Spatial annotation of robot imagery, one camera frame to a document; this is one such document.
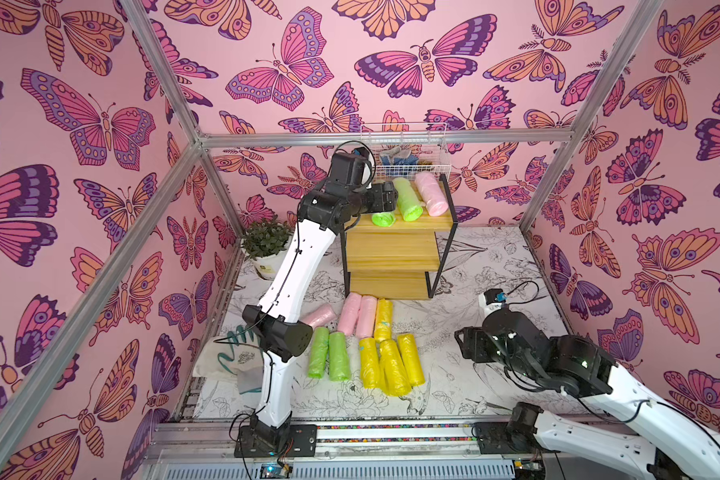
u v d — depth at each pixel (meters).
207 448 0.74
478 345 0.58
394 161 0.93
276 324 0.49
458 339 0.66
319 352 0.86
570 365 0.43
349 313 0.94
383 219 0.73
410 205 0.74
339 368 0.83
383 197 0.65
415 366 0.83
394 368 0.82
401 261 0.89
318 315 0.95
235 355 0.86
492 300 0.59
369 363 0.83
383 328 0.90
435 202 0.75
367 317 0.92
